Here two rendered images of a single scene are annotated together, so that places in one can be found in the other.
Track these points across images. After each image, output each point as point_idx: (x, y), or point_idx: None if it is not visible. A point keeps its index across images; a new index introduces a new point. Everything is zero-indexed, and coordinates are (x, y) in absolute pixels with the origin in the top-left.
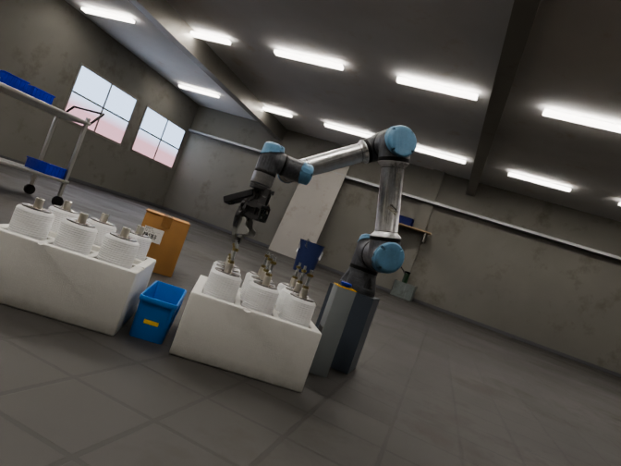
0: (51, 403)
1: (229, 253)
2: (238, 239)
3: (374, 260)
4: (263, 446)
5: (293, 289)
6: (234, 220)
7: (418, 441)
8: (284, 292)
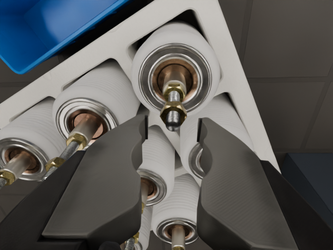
0: None
1: (165, 91)
2: (197, 128)
3: None
4: (21, 192)
5: (184, 226)
6: (48, 183)
7: (157, 243)
8: (155, 214)
